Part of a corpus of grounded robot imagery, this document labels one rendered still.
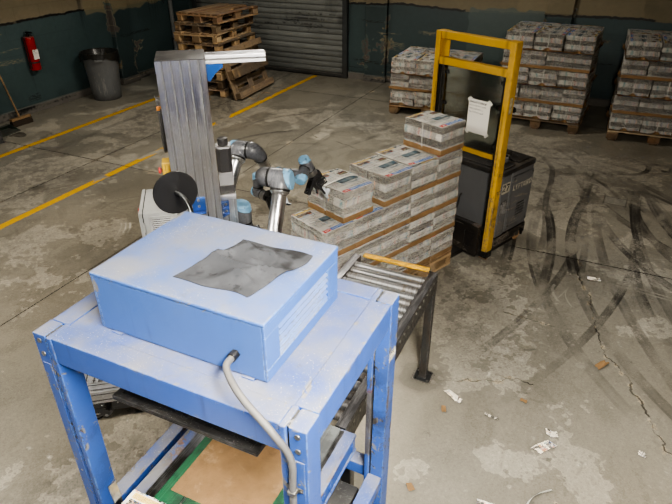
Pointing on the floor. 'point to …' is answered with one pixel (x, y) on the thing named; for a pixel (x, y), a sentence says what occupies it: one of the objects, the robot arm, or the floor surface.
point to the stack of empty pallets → (214, 34)
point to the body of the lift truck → (478, 176)
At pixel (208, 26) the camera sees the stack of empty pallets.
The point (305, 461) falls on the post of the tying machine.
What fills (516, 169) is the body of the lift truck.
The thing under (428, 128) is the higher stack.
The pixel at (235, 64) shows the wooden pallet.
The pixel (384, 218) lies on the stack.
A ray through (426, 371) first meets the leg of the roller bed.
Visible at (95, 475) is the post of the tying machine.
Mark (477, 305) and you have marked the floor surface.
